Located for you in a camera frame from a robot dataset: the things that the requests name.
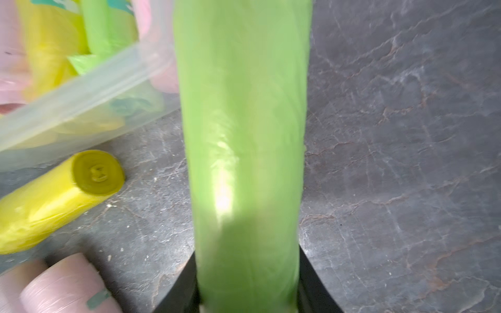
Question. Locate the bright green trash bag roll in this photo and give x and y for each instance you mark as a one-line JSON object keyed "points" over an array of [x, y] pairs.
{"points": [[110, 28]]}

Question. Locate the clear plastic storage box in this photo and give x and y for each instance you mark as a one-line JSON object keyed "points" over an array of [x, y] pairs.
{"points": [[113, 99]]}

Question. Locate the yellow trash bag roll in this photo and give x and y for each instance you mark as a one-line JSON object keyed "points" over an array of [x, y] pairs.
{"points": [[34, 211], [52, 31]]}

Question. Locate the pink trash bag roll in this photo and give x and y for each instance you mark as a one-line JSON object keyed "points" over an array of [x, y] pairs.
{"points": [[13, 282], [155, 27], [71, 285], [15, 75]]}

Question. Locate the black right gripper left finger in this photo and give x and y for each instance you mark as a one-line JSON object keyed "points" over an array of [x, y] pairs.
{"points": [[183, 296]]}

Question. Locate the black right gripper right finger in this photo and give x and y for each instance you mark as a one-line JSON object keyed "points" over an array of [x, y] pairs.
{"points": [[312, 295]]}

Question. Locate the light green trash bag roll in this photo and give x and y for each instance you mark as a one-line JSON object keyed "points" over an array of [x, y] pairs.
{"points": [[242, 68]]}

